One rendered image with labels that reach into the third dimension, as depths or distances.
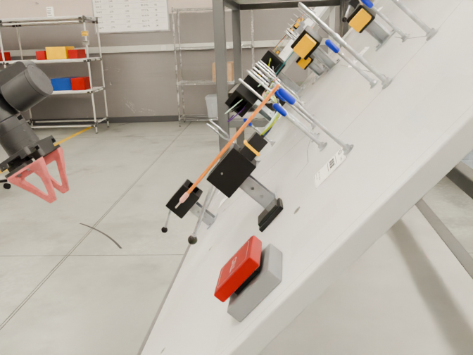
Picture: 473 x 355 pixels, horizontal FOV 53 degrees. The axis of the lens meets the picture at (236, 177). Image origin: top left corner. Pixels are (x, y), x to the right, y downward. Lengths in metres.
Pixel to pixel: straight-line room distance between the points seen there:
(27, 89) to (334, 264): 0.62
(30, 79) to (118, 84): 7.61
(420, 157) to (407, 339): 0.57
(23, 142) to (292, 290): 0.61
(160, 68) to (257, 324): 7.90
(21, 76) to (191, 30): 7.32
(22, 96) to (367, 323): 0.71
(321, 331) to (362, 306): 0.12
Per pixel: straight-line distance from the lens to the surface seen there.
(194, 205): 0.99
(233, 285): 0.42
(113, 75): 8.46
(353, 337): 0.88
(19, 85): 0.86
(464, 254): 1.23
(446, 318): 0.97
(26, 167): 0.86
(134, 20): 8.30
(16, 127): 0.88
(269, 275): 0.41
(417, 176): 0.36
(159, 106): 8.31
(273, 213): 0.58
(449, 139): 0.36
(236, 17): 2.12
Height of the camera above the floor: 1.30
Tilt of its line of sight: 16 degrees down
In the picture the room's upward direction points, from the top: 2 degrees counter-clockwise
